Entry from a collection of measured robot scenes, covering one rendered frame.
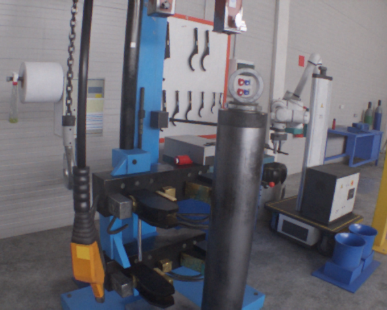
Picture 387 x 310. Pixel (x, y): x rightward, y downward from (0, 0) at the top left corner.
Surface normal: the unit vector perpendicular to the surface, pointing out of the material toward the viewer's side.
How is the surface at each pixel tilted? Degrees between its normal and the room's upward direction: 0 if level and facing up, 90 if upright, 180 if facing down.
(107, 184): 90
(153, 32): 90
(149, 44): 90
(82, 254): 90
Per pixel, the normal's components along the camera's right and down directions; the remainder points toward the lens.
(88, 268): -0.04, 0.21
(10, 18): 0.68, 0.20
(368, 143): -0.73, 0.09
